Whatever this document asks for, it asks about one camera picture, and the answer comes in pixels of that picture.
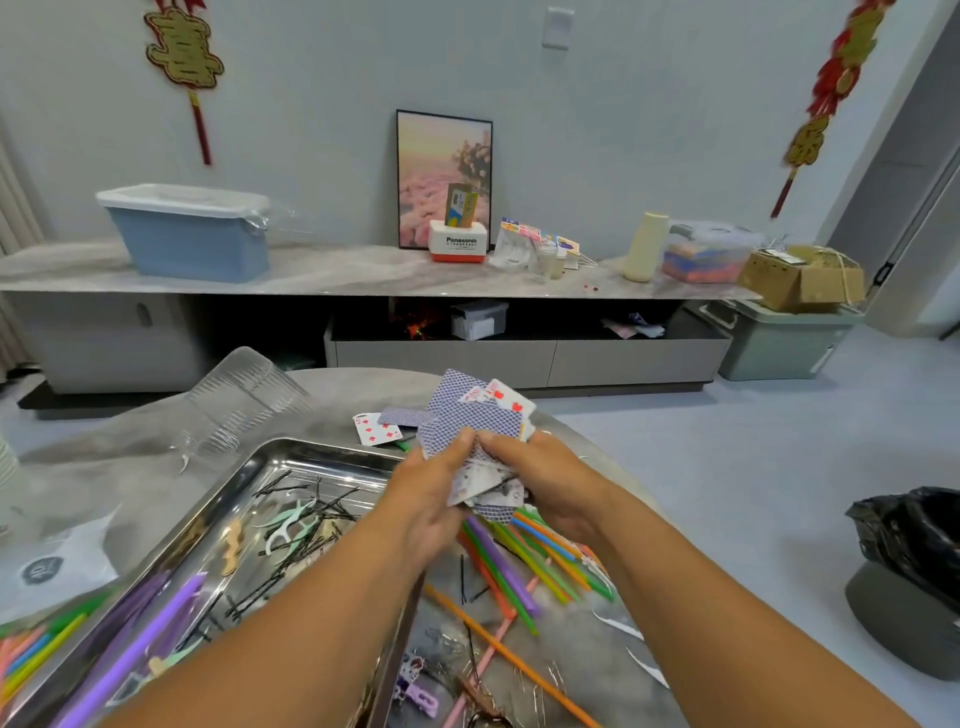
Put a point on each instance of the white wall switch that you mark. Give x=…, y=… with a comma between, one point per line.
x=558, y=27

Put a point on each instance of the trash bin with black bag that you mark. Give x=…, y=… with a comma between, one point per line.
x=908, y=578

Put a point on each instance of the clear printed plastic bag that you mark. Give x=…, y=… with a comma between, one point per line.
x=45, y=570

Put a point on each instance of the person's right hand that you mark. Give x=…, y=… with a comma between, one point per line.
x=555, y=488

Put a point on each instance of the clear bag of snacks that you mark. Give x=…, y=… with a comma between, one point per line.
x=515, y=245

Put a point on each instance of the pile of colourful straws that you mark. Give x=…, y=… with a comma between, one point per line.
x=518, y=555

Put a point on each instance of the blue storage box white lid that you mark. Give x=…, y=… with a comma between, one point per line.
x=188, y=237

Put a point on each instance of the person's right forearm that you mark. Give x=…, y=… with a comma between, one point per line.
x=720, y=630

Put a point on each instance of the white floss pick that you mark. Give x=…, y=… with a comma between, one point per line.
x=648, y=671
x=615, y=623

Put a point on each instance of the cream paper roll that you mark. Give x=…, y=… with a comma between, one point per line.
x=645, y=245

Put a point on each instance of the clear ribbed organizer box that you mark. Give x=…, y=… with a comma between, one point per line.
x=248, y=393

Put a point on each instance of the grey sliding door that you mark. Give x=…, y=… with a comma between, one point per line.
x=923, y=195

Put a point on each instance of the person's left forearm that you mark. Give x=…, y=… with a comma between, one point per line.
x=285, y=645

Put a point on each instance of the loose papers in cabinet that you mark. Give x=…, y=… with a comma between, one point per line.
x=630, y=326

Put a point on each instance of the pile of floss picks and clips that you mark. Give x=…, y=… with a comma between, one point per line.
x=293, y=525

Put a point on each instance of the cardboard box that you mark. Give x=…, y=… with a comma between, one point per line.
x=803, y=281

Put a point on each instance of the small colourful box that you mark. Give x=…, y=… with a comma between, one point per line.
x=461, y=203

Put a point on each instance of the beige curtain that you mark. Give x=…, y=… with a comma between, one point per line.
x=12, y=210

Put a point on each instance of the grey green storage bin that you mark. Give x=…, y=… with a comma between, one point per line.
x=780, y=342

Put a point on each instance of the metal tray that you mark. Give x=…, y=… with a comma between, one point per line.
x=180, y=540

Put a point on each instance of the white and red small box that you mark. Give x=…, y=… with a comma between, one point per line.
x=458, y=242

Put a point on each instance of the person's left hand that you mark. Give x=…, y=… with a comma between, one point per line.
x=428, y=518

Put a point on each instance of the white box in cabinet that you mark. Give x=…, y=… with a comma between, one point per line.
x=480, y=320

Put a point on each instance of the clear storage box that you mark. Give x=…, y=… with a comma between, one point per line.
x=710, y=255

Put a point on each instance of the pile of playing cards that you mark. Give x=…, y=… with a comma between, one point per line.
x=450, y=405

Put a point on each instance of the grey cabinet with marble top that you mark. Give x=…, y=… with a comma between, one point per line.
x=330, y=267

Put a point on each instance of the framed pink picture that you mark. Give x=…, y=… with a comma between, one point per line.
x=428, y=158

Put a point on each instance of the colourful small packet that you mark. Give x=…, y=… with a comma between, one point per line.
x=569, y=248

